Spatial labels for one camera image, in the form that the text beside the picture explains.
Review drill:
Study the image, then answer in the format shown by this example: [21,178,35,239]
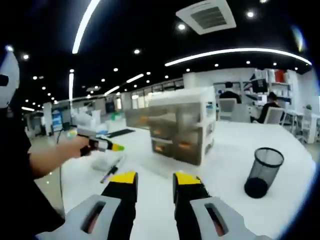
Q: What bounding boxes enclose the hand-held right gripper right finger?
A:
[172,171,274,240]

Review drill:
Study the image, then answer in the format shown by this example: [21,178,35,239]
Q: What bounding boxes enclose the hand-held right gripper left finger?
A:
[37,171,139,240]

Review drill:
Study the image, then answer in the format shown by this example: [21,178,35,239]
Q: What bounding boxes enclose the black marker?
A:
[99,156,126,185]

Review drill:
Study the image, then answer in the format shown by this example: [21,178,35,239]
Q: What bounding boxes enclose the white desk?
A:
[34,121,317,240]

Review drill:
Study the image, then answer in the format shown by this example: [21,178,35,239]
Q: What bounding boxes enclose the person's left hand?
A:
[57,136,89,159]

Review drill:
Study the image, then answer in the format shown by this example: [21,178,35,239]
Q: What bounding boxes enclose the black flat mat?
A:
[108,128,137,138]

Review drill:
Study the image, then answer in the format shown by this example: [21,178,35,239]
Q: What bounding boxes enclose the black mesh pen holder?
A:
[244,147,285,199]

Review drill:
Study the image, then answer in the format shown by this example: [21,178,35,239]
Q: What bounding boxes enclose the person's black shirt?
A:
[0,107,66,240]

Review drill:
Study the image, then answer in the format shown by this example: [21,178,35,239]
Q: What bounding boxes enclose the white drawer organizer brown drawers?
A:
[124,86,217,167]

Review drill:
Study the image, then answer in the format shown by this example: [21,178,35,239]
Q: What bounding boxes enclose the white worn device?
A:
[0,51,20,109]

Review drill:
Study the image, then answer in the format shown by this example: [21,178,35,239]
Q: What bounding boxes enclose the curved ceiling light strip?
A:
[164,48,313,67]
[72,0,101,55]

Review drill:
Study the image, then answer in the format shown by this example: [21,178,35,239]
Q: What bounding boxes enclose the red storage box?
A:
[274,69,286,82]

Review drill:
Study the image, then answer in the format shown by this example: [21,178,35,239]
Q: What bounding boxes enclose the ceiling air conditioner vent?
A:
[175,0,237,35]

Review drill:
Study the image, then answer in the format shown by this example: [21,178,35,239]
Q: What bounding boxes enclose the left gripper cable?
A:
[56,129,65,218]

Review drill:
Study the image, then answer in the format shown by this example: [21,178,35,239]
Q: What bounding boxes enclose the white wall shelf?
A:
[244,68,293,106]

